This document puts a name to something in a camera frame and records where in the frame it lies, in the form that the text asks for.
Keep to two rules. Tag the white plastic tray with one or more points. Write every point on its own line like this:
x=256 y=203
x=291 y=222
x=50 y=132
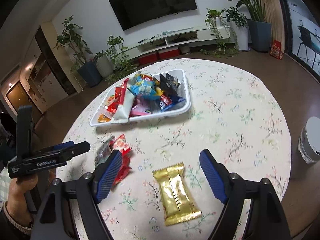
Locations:
x=181 y=108

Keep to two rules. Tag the red storage box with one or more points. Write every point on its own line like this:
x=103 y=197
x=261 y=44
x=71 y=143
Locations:
x=148 y=58
x=168 y=53

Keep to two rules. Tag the tall white snack bag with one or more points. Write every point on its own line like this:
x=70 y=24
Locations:
x=124 y=109

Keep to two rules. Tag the wall mounted black television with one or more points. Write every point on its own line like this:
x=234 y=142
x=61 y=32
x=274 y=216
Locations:
x=131 y=13

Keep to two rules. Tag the plant in dark blue pot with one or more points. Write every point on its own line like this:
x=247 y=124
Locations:
x=72 y=39

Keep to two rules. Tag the left red storage box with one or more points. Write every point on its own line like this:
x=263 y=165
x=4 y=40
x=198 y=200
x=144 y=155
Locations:
x=148 y=58

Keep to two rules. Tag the orange yellow snack packet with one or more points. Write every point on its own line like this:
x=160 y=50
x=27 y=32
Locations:
x=109 y=109

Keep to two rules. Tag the dark blue snack packet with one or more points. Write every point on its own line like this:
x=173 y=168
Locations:
x=168 y=102

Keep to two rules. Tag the white cabinet with shelves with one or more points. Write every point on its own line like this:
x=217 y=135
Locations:
x=39 y=81

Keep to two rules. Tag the right red storage box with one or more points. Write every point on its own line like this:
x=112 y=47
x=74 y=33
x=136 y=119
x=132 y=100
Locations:
x=168 y=53

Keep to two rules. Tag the trailing green vine plant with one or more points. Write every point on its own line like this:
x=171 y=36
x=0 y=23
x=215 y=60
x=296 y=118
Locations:
x=122 y=63

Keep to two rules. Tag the black chair outside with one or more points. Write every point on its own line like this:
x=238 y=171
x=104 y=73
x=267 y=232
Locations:
x=310 y=41

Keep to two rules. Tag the floral tablecloth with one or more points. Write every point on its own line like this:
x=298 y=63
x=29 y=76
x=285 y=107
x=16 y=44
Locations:
x=232 y=114

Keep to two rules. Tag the tall plant in dark pot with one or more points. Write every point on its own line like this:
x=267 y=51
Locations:
x=260 y=30

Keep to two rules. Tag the black snack packet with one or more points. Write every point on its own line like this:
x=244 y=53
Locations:
x=169 y=84

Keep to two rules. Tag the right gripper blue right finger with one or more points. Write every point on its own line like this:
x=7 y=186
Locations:
x=216 y=175

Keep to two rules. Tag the person's left hand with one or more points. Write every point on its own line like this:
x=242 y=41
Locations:
x=16 y=206

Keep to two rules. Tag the white round bin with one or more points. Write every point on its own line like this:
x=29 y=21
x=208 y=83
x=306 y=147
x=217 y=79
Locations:
x=309 y=140

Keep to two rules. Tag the white TV console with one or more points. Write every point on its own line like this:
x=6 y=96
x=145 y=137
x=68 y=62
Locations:
x=176 y=39

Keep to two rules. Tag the light blue cartoon snack bag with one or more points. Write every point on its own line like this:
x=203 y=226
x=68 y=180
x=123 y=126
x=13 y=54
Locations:
x=143 y=85

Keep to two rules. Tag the pink small snack packet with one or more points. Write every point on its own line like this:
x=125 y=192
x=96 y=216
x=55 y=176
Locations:
x=141 y=107

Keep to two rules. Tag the strawberry red snack packet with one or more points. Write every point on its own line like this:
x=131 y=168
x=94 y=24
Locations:
x=121 y=145

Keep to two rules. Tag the red paper bag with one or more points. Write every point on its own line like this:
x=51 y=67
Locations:
x=276 y=50

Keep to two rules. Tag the bushy plant in white pot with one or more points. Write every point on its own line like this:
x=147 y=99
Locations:
x=239 y=27

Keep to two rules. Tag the gold foil snack packet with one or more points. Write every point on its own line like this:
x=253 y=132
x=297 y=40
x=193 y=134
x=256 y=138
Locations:
x=178 y=203

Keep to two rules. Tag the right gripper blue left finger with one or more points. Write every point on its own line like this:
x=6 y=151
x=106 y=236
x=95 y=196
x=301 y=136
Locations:
x=105 y=175

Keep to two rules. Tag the large red snack bag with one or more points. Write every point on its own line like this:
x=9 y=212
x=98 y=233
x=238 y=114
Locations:
x=120 y=92

